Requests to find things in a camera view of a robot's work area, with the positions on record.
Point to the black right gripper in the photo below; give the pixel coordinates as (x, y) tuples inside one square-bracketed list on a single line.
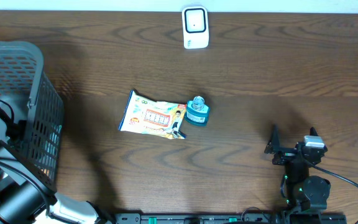
[(273, 147)]

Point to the teal mouthwash bottle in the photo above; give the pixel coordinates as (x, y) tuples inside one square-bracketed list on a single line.
[(197, 112)]

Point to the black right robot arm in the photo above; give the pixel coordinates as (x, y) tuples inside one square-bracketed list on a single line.
[(306, 194)]

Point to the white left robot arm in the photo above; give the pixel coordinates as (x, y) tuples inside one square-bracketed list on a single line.
[(28, 155)]

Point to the white barcode scanner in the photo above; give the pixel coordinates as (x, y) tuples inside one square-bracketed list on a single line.
[(195, 27)]

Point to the grey plastic mesh basket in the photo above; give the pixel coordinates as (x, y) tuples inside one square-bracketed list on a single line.
[(22, 78)]

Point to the black mounting rail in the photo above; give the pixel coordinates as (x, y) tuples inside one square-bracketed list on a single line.
[(248, 218)]

